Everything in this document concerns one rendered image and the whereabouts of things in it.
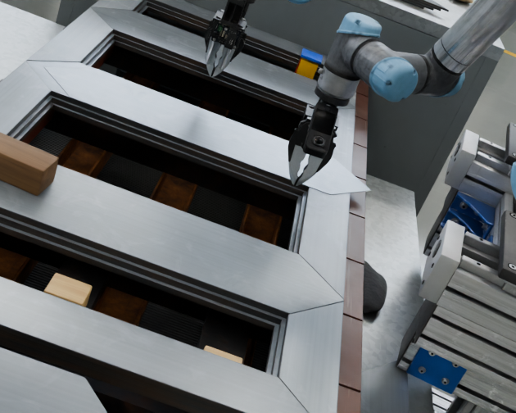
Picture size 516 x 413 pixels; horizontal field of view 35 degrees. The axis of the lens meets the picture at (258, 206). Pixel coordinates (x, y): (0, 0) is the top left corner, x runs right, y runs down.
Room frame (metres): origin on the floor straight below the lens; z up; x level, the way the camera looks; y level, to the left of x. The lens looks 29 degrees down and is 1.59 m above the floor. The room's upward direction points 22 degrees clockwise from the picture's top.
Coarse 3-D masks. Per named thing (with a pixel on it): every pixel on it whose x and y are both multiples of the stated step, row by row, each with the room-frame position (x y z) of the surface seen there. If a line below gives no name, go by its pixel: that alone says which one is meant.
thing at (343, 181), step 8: (336, 160) 1.68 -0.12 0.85; (336, 168) 1.64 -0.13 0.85; (344, 168) 1.65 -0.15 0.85; (336, 176) 1.60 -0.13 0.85; (344, 176) 1.61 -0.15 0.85; (352, 176) 1.63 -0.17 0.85; (336, 184) 1.56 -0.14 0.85; (344, 184) 1.57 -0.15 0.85; (352, 184) 1.59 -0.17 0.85; (336, 192) 1.52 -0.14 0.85; (344, 192) 1.54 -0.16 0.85; (352, 192) 1.55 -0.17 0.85
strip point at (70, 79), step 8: (48, 72) 1.54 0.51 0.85; (56, 72) 1.55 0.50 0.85; (64, 72) 1.57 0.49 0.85; (72, 72) 1.58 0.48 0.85; (80, 72) 1.60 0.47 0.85; (88, 72) 1.62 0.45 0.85; (56, 80) 1.52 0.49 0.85; (64, 80) 1.53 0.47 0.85; (72, 80) 1.55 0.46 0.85; (80, 80) 1.56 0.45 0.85; (64, 88) 1.50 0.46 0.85; (72, 88) 1.51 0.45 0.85
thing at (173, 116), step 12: (168, 96) 1.66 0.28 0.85; (168, 108) 1.60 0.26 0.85; (180, 108) 1.62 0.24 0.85; (192, 108) 1.65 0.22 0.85; (156, 120) 1.52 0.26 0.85; (168, 120) 1.54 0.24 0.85; (180, 120) 1.56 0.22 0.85; (192, 120) 1.59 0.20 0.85; (168, 132) 1.49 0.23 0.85; (180, 132) 1.51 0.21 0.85
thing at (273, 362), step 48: (144, 0) 2.23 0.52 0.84; (96, 48) 1.77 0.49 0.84; (144, 48) 1.91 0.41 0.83; (48, 96) 1.46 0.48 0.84; (288, 96) 1.94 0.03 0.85; (192, 144) 1.49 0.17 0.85; (288, 192) 1.49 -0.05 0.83; (48, 240) 1.03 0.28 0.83; (192, 288) 1.04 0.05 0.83; (0, 336) 0.79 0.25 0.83; (144, 384) 0.80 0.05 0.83
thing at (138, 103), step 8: (128, 88) 1.61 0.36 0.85; (136, 88) 1.63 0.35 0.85; (144, 88) 1.65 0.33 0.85; (128, 96) 1.58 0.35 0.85; (136, 96) 1.59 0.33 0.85; (144, 96) 1.61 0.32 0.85; (152, 96) 1.63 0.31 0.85; (160, 96) 1.64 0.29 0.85; (120, 104) 1.53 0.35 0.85; (128, 104) 1.54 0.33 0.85; (136, 104) 1.56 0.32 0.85; (144, 104) 1.57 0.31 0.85; (152, 104) 1.59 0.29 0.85; (112, 112) 1.48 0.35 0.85; (120, 112) 1.49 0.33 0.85; (128, 112) 1.50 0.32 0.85; (136, 112) 1.52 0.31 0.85; (144, 112) 1.53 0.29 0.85; (152, 112) 1.55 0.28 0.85; (136, 120) 1.48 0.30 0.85; (144, 120) 1.50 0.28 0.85
